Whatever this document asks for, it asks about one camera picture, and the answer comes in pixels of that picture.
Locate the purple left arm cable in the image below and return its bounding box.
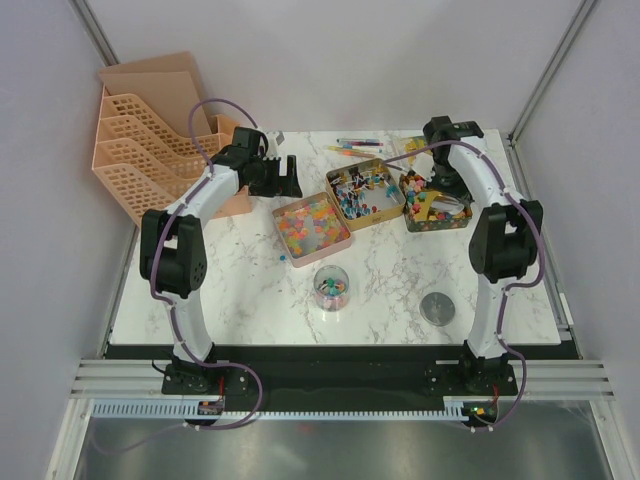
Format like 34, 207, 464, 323
92, 97, 266, 455

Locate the pink tray of gummy candies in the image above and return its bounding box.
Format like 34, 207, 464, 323
272, 192, 353, 268

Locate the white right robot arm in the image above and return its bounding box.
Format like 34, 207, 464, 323
423, 116, 545, 396

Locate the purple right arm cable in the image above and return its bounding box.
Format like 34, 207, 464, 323
384, 140, 546, 434

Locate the clear glass jar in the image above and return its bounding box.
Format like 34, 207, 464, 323
313, 265, 350, 312

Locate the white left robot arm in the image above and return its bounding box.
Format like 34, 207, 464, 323
139, 127, 302, 395

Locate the light blue cable duct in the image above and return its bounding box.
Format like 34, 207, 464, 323
91, 397, 473, 421

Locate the silver round jar lid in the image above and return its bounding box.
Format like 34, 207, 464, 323
419, 292, 456, 327

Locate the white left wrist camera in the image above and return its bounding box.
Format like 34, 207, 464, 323
265, 131, 285, 158

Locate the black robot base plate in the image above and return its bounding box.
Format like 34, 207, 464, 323
160, 342, 521, 414

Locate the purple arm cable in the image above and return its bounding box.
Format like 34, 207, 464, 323
384, 140, 546, 434
92, 97, 266, 455

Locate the gold tin of star candies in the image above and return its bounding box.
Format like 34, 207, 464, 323
399, 171, 473, 233

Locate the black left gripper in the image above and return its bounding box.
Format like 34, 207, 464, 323
248, 156, 302, 200

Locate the orange highlighter pen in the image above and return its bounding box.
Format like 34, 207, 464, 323
338, 149, 377, 159

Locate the paperback book with yellow cover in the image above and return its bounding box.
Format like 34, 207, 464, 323
392, 134, 431, 167

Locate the gold tin of lollipops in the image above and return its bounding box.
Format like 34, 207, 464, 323
325, 158, 406, 231

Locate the peach plastic file organizer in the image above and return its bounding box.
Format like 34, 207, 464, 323
92, 51, 239, 224

